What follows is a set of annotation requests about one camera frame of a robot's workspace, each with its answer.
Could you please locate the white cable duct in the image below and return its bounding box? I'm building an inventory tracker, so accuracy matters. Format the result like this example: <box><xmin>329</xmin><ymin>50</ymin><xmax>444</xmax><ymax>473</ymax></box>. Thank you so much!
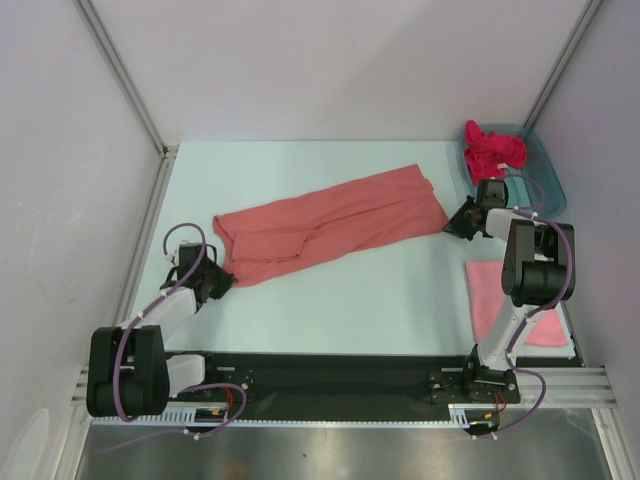
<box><xmin>92</xmin><ymin>402</ymin><xmax>501</xmax><ymax>429</ymax></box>

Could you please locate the aluminium post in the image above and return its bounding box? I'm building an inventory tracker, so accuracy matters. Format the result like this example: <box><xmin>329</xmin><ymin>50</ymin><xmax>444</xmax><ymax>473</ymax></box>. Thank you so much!
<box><xmin>74</xmin><ymin>0</ymin><xmax>169</xmax><ymax>156</ymax></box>
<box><xmin>523</xmin><ymin>0</ymin><xmax>606</xmax><ymax>129</ymax></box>

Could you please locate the salmon t shirt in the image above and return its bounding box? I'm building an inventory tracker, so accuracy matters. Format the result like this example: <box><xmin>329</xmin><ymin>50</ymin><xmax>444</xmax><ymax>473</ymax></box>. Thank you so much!
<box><xmin>212</xmin><ymin>165</ymin><xmax>448</xmax><ymax>287</ymax></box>

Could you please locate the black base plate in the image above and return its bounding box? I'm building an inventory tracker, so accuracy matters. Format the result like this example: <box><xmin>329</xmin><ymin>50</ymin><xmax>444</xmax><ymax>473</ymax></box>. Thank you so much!
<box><xmin>164</xmin><ymin>349</ymin><xmax>584</xmax><ymax>422</ymax></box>

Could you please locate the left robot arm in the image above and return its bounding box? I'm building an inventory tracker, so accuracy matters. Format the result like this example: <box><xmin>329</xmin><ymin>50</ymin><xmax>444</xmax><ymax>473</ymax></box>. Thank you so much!
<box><xmin>86</xmin><ymin>243</ymin><xmax>235</xmax><ymax>422</ymax></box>

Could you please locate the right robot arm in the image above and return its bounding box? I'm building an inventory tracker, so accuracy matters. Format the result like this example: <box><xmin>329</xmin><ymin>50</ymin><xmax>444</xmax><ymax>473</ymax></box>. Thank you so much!
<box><xmin>431</xmin><ymin>178</ymin><xmax>576</xmax><ymax>403</ymax></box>

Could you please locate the teal plastic bin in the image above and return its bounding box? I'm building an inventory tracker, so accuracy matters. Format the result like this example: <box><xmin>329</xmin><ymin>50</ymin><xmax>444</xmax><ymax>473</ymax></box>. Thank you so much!
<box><xmin>458</xmin><ymin>122</ymin><xmax>566</xmax><ymax>218</ymax></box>

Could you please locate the left aluminium post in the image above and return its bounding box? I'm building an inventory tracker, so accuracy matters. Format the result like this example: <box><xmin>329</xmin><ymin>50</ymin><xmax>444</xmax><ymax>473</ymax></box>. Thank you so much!
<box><xmin>74</xmin><ymin>0</ymin><xmax>169</xmax><ymax>156</ymax></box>

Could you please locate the crimson t shirt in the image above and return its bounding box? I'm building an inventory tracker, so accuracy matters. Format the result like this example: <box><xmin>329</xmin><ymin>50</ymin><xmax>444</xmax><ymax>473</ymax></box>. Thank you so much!
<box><xmin>463</xmin><ymin>120</ymin><xmax>528</xmax><ymax>186</ymax></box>

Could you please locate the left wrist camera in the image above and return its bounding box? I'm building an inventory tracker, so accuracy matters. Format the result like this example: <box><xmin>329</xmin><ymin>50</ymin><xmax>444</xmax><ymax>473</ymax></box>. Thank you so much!
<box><xmin>165</xmin><ymin>248</ymin><xmax>180</xmax><ymax>266</ymax></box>

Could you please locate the folded pink t shirt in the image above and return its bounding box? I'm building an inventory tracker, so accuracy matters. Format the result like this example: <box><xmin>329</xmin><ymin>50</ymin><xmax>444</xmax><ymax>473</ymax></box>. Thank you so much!
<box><xmin>465</xmin><ymin>261</ymin><xmax>569</xmax><ymax>348</ymax></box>

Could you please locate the right aluminium post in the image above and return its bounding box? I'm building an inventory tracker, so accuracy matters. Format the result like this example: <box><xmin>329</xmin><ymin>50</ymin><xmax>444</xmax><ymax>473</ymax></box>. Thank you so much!
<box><xmin>523</xmin><ymin>0</ymin><xmax>606</xmax><ymax>129</ymax></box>

